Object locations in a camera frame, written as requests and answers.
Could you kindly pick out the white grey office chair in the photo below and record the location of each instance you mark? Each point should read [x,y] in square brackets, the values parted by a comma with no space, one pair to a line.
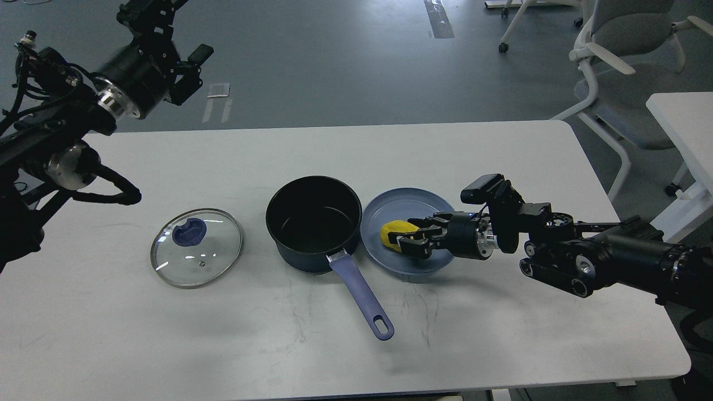
[627,51]

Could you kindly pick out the yellow potato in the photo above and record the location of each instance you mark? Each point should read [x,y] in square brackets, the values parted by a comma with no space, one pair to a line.
[397,226]

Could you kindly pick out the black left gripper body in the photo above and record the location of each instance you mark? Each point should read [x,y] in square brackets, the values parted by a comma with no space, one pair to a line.
[142,71]

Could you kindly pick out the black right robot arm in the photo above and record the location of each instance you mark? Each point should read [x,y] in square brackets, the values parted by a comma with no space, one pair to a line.
[576,257]

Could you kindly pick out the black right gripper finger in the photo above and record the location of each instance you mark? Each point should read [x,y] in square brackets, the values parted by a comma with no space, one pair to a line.
[439,219]
[419,244]

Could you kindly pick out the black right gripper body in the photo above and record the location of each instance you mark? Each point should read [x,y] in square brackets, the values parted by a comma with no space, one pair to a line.
[469,236]

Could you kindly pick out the blue plate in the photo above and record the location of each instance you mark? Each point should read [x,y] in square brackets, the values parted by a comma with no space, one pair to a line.
[401,204]

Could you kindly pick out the dark blue saucepan purple handle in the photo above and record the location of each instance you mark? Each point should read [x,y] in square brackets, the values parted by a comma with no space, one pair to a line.
[315,224]

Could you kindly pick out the glass lid purple knob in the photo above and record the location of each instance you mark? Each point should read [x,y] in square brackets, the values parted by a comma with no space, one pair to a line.
[196,248]

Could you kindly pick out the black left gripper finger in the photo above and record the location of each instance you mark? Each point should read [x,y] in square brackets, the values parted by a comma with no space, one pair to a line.
[149,21]
[187,75]

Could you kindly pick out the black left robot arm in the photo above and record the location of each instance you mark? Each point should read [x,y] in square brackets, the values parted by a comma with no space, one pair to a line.
[45,161]

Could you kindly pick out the white side table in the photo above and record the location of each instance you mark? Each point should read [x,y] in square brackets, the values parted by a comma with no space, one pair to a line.
[687,120]

